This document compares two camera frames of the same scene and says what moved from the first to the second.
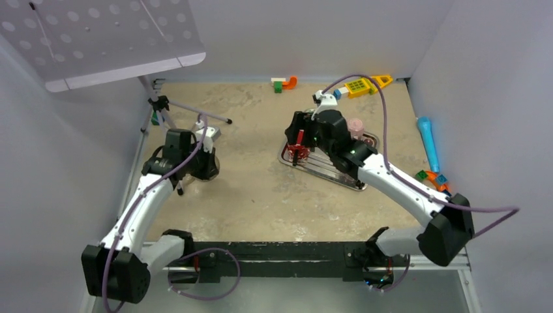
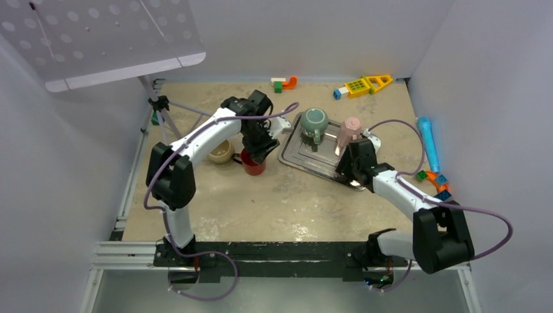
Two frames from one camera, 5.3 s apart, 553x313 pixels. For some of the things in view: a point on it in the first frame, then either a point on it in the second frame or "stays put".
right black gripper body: x=311 y=137 → x=347 y=166
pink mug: x=356 y=128 stays put
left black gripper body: x=199 y=164 → x=257 y=141
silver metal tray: x=319 y=165 stays put
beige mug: x=218 y=164 → x=222 y=154
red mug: x=303 y=152 → x=250 y=167
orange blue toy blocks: x=439 y=180 stays put
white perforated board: x=72 y=43 stays put
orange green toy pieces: x=291 y=84 stays put
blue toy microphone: x=424 y=124 stays put
